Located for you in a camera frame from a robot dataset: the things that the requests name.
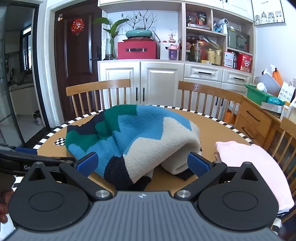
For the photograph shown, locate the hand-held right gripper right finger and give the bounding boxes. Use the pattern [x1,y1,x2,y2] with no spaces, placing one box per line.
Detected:
[174,152,260,201]

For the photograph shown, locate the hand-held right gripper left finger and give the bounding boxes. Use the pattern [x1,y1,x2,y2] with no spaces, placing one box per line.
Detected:
[28,152,114,201]

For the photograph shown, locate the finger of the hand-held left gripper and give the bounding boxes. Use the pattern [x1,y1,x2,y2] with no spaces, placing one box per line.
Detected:
[0,152,76,164]
[0,144,38,156]

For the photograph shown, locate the zigzag knit cardigan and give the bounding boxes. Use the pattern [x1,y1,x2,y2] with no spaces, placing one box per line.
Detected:
[65,104,201,191]

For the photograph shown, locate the person's left hand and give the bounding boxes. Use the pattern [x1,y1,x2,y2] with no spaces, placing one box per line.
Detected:
[0,174,14,224]

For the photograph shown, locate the pair of shoes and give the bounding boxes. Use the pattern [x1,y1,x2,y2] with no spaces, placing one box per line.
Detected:
[33,110,44,126]

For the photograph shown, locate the glass sliding door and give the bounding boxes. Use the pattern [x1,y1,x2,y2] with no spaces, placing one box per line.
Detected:
[0,6,38,149]

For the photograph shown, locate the orange paper bag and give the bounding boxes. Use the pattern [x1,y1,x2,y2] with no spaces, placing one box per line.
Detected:
[225,111,236,124]

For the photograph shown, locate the wooden sideboard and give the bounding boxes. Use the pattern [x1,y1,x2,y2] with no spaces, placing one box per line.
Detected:
[235,95,296,149]

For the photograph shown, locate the wooden spindle chair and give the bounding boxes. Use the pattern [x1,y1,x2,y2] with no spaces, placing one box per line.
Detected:
[66,79,131,118]
[178,81,243,124]
[266,117,296,186]

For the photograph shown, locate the green plastic basket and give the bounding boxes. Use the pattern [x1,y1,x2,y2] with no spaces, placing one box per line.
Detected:
[245,84,279,105]

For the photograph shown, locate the dark brown door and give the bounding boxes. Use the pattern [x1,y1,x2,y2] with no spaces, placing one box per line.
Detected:
[54,1,102,121]

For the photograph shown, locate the white cabinet unit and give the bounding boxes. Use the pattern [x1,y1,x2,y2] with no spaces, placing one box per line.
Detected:
[97,0,255,112]

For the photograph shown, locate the teal tissue packet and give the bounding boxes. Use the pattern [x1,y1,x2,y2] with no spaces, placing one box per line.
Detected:
[267,97,285,106]

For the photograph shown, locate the white box with red label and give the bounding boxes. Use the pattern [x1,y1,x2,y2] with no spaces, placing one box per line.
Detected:
[224,51,234,68]

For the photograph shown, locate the gold tea tins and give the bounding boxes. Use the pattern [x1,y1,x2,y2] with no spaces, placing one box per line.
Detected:
[208,48,223,65]

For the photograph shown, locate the red gift box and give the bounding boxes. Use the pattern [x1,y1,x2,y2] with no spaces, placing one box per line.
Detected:
[238,53,252,73]

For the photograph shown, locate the purple water bottle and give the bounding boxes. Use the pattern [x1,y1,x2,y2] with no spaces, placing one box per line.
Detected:
[168,44,179,61]

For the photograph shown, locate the white paper bag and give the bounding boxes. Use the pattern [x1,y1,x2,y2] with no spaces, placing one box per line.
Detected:
[277,82,296,102]

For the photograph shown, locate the red storage box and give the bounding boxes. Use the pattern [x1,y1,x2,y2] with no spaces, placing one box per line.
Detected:
[117,41,157,59]

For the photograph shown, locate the green storage bin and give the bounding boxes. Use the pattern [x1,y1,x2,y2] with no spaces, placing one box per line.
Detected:
[228,27,250,52]

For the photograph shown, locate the green plant in glass vase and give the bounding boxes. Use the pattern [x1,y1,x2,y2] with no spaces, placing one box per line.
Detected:
[92,17,130,60]

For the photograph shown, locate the red door ornament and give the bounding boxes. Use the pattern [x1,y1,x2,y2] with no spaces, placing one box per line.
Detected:
[70,18,85,35]

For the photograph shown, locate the teal bowl with bare branches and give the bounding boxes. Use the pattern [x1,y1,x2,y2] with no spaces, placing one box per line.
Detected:
[125,9,158,41]

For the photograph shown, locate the white toy robot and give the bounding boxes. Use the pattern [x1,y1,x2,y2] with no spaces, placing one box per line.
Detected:
[214,19,228,33]

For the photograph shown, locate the cat poster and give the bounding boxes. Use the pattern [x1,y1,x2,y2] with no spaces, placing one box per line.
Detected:
[252,0,285,26]

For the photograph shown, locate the black door lock handle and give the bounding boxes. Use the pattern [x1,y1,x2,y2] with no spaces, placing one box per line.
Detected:
[90,46,102,61]

